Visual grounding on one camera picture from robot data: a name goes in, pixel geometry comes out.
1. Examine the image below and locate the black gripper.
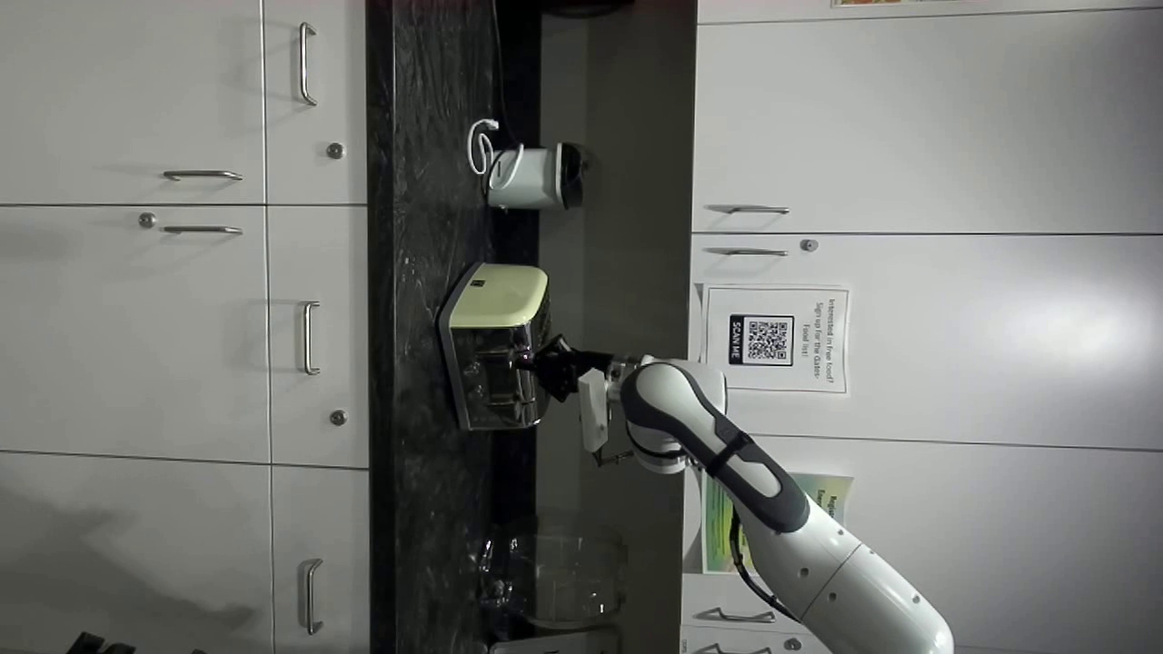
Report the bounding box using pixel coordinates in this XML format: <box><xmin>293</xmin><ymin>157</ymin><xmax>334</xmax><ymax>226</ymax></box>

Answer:
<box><xmin>532</xmin><ymin>333</ymin><xmax>612</xmax><ymax>399</ymax></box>

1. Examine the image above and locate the silver cream toaster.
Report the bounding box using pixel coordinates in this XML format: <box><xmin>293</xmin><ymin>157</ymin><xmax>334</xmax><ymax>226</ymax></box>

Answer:
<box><xmin>440</xmin><ymin>262</ymin><xmax>550</xmax><ymax>433</ymax></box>

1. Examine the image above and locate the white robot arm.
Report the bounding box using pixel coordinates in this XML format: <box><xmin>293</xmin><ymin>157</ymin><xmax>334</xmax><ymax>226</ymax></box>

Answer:
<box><xmin>523</xmin><ymin>337</ymin><xmax>956</xmax><ymax>654</ymax></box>

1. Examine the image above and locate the small clear glass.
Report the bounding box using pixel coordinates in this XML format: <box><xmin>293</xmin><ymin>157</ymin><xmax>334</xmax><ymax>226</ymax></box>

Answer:
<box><xmin>469</xmin><ymin>538</ymin><xmax>517</xmax><ymax>606</ymax></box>

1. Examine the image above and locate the QR code paper sign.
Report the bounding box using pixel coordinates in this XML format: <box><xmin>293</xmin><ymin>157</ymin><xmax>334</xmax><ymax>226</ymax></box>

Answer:
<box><xmin>700</xmin><ymin>289</ymin><xmax>849</xmax><ymax>393</ymax></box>

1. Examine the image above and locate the clear glass jar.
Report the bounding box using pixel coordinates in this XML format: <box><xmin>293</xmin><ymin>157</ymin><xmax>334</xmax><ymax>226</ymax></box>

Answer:
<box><xmin>509</xmin><ymin>530</ymin><xmax>624</xmax><ymax>631</ymax></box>

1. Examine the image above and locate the green yellow poster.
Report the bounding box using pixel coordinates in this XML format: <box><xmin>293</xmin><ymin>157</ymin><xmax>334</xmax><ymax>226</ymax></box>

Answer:
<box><xmin>700</xmin><ymin>471</ymin><xmax>849</xmax><ymax>571</ymax></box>

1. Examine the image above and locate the black object bottom left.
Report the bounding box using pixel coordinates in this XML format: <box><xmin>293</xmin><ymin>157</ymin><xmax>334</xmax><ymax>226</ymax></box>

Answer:
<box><xmin>66</xmin><ymin>631</ymin><xmax>206</xmax><ymax>654</ymax></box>

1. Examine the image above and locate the white kettle cord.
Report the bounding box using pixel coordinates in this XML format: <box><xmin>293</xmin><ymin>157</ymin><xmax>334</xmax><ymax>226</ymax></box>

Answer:
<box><xmin>463</xmin><ymin>118</ymin><xmax>527</xmax><ymax>193</ymax></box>

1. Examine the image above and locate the lower right horizontal handle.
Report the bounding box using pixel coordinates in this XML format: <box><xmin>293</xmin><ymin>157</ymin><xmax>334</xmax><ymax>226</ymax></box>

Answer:
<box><xmin>700</xmin><ymin>247</ymin><xmax>788</xmax><ymax>257</ymax></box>

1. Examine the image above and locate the horizontal handle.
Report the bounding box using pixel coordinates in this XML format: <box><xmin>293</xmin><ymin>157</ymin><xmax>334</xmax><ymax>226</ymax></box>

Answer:
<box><xmin>137</xmin><ymin>210</ymin><xmax>243</xmax><ymax>236</ymax></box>
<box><xmin>706</xmin><ymin>203</ymin><xmax>788</xmax><ymax>218</ymax></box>
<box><xmin>700</xmin><ymin>247</ymin><xmax>788</xmax><ymax>257</ymax></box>
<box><xmin>160</xmin><ymin>167</ymin><xmax>243</xmax><ymax>182</ymax></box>

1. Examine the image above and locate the upper right horizontal handle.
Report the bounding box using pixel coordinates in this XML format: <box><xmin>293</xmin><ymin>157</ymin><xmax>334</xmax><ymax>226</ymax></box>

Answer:
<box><xmin>706</xmin><ymin>203</ymin><xmax>788</xmax><ymax>218</ymax></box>

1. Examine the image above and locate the middle vertical cabinet handle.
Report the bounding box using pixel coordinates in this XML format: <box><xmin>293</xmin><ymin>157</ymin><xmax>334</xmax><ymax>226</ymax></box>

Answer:
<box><xmin>293</xmin><ymin>301</ymin><xmax>318</xmax><ymax>377</ymax></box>

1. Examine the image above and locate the vertical cabinet handle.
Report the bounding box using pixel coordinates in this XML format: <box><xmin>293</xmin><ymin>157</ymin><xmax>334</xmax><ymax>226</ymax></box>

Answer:
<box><xmin>297</xmin><ymin>560</ymin><xmax>323</xmax><ymax>636</ymax></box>
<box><xmin>293</xmin><ymin>301</ymin><xmax>318</xmax><ymax>377</ymax></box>
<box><xmin>289</xmin><ymin>21</ymin><xmax>317</xmax><ymax>108</ymax></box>

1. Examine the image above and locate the bottom vertical cabinet handle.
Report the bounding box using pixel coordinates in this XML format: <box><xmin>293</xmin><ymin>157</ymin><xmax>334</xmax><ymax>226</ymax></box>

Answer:
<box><xmin>297</xmin><ymin>560</ymin><xmax>323</xmax><ymax>636</ymax></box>

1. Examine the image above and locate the lower left horizontal handle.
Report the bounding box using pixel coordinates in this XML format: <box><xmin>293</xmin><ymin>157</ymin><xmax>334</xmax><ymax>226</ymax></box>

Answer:
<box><xmin>137</xmin><ymin>210</ymin><xmax>243</xmax><ymax>236</ymax></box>

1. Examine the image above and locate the top vertical cabinet handle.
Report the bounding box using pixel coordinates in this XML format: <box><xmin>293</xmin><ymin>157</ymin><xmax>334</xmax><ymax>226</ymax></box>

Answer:
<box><xmin>289</xmin><ymin>21</ymin><xmax>317</xmax><ymax>108</ymax></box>

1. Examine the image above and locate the upper left horizontal handle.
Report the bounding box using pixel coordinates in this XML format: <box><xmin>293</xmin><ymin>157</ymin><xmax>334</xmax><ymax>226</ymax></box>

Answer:
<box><xmin>160</xmin><ymin>167</ymin><xmax>243</xmax><ymax>182</ymax></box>

